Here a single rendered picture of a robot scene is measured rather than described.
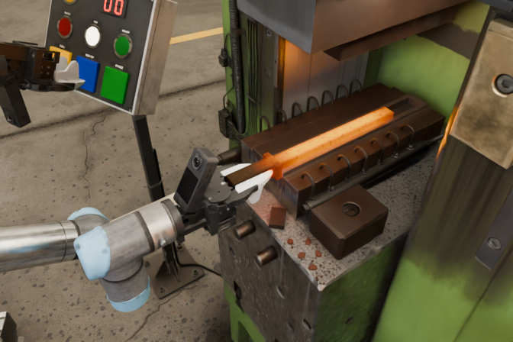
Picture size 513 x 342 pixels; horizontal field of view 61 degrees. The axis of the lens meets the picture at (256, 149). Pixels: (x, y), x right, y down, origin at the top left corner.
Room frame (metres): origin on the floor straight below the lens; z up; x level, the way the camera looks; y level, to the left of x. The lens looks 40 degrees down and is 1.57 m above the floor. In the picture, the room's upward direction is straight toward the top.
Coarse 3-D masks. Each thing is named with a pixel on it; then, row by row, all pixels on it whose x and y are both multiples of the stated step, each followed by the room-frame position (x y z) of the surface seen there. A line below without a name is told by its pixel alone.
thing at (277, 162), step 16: (384, 112) 0.78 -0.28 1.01; (336, 128) 0.72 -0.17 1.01; (352, 128) 0.73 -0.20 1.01; (368, 128) 0.74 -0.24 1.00; (304, 144) 0.67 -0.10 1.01; (320, 144) 0.67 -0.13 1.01; (272, 160) 0.61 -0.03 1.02; (288, 160) 0.62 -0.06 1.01; (240, 176) 0.57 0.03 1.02; (272, 176) 0.60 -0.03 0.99
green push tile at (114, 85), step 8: (112, 72) 0.91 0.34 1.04; (120, 72) 0.90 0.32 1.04; (104, 80) 0.91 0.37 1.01; (112, 80) 0.90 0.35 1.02; (120, 80) 0.89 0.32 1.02; (128, 80) 0.89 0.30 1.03; (104, 88) 0.90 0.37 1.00; (112, 88) 0.89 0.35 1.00; (120, 88) 0.88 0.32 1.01; (104, 96) 0.89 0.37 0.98; (112, 96) 0.88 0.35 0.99; (120, 96) 0.87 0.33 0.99
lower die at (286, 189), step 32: (352, 96) 0.89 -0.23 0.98; (384, 96) 0.88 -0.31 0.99; (416, 96) 0.86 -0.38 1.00; (288, 128) 0.76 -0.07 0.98; (320, 128) 0.75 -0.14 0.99; (384, 128) 0.75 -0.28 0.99; (416, 128) 0.75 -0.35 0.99; (256, 160) 0.67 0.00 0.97; (320, 160) 0.64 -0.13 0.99; (352, 160) 0.64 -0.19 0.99; (288, 192) 0.58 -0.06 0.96; (320, 192) 0.59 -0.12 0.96
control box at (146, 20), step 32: (64, 0) 1.08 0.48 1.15; (96, 0) 1.03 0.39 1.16; (128, 0) 0.99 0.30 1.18; (160, 0) 0.97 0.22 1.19; (128, 32) 0.95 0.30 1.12; (160, 32) 0.96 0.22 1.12; (128, 64) 0.91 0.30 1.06; (160, 64) 0.94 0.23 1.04; (96, 96) 0.91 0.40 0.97; (128, 96) 0.87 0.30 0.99
